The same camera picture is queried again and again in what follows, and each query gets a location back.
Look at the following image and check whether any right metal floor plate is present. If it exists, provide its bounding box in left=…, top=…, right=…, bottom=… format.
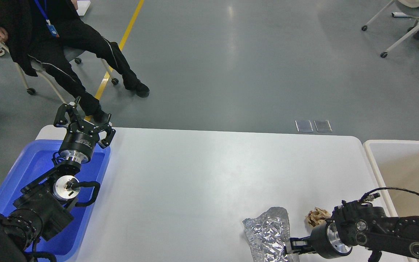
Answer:
left=314, top=120, right=332, bottom=132

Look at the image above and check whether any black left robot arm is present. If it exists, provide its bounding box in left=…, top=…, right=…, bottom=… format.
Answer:
left=0, top=97, right=115, bottom=262

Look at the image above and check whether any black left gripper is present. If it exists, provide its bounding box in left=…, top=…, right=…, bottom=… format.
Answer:
left=53, top=96, right=116, bottom=163

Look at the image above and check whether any crumpled brown paper ball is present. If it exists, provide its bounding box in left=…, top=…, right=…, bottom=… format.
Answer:
left=305, top=207, right=332, bottom=228

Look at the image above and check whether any aluminium foil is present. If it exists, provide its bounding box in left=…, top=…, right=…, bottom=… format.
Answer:
left=242, top=207, right=300, bottom=262

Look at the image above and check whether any person in black clothes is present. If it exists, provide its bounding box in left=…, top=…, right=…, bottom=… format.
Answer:
left=0, top=0, right=150, bottom=122

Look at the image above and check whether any grey office chair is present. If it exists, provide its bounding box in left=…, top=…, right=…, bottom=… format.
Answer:
left=13, top=47, right=119, bottom=104

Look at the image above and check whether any white chair right background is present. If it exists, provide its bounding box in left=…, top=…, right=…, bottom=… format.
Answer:
left=361, top=0, right=419, bottom=59

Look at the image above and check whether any beige plastic bin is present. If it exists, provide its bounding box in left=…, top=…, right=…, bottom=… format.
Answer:
left=363, top=140, right=419, bottom=217

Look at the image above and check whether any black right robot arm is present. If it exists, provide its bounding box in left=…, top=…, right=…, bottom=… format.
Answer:
left=284, top=188, right=419, bottom=262

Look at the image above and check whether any blue plastic bin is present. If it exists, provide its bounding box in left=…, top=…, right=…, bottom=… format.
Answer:
left=0, top=139, right=111, bottom=262

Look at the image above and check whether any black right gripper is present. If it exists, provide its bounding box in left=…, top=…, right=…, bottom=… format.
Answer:
left=284, top=222, right=353, bottom=259

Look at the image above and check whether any left metal floor plate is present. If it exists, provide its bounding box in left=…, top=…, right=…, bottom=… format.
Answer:
left=295, top=120, right=313, bottom=132

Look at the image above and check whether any metal floor plate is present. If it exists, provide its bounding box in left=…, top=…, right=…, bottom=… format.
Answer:
left=295, top=120, right=313, bottom=132
left=314, top=120, right=332, bottom=132

